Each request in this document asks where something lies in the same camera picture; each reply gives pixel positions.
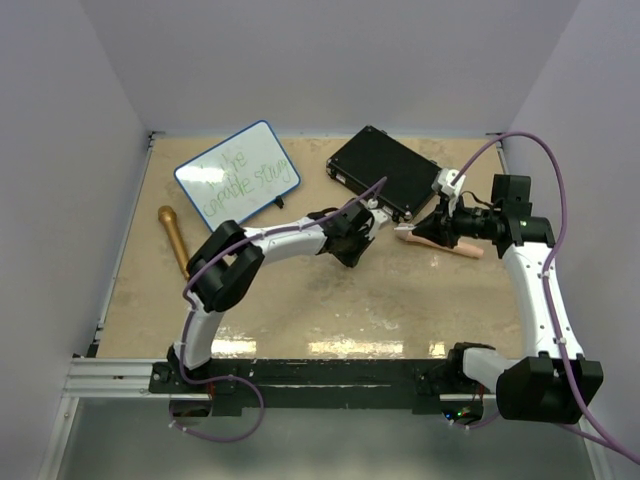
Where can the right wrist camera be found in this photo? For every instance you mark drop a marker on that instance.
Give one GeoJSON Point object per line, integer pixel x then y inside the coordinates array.
{"type": "Point", "coordinates": [448, 185]}

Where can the black hard case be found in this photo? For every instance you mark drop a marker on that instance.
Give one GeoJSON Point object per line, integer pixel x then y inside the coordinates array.
{"type": "Point", "coordinates": [371, 155]}

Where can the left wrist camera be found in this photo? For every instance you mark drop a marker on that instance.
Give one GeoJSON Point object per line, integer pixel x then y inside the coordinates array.
{"type": "Point", "coordinates": [380, 216]}

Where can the pink microphone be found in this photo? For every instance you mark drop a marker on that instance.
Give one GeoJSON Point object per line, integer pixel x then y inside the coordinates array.
{"type": "Point", "coordinates": [461, 249]}

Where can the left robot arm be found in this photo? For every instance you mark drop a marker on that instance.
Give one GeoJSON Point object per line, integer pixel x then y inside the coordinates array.
{"type": "Point", "coordinates": [222, 271]}

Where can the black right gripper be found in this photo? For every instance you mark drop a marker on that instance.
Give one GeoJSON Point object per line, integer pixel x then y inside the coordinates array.
{"type": "Point", "coordinates": [440, 226]}

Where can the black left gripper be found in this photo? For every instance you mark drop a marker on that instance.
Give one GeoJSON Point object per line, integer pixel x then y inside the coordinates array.
{"type": "Point", "coordinates": [352, 259]}

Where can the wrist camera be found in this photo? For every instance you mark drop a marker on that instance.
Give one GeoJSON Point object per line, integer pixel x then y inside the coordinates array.
{"type": "Point", "coordinates": [380, 216]}
{"type": "Point", "coordinates": [448, 185]}

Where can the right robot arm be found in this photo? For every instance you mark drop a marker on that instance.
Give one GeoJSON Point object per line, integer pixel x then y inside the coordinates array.
{"type": "Point", "coordinates": [553, 377]}

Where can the gold microphone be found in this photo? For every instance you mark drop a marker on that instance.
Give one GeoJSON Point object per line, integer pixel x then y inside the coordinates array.
{"type": "Point", "coordinates": [168, 219]}

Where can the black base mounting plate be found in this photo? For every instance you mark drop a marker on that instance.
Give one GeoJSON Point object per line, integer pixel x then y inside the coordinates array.
{"type": "Point", "coordinates": [421, 386]}

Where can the blue framed whiteboard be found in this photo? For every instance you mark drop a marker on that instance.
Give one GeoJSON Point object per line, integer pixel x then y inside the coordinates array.
{"type": "Point", "coordinates": [238, 177]}

